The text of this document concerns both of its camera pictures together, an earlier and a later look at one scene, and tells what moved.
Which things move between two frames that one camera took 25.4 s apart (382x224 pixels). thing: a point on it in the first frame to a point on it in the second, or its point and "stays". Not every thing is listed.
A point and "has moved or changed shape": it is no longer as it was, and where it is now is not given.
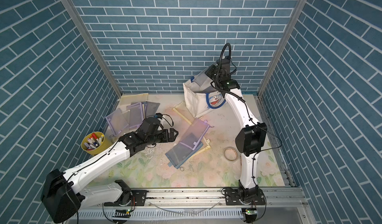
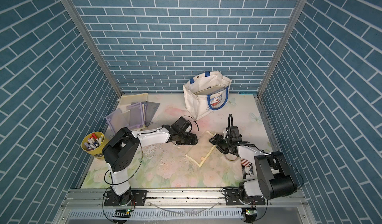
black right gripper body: [213, 75] to [224, 145]
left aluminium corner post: [74, 12] stays
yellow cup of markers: [95, 142] stays
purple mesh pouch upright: [136, 114] stays
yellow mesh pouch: [205, 148] has moved or changed shape
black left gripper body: [160, 137] to [186, 139]
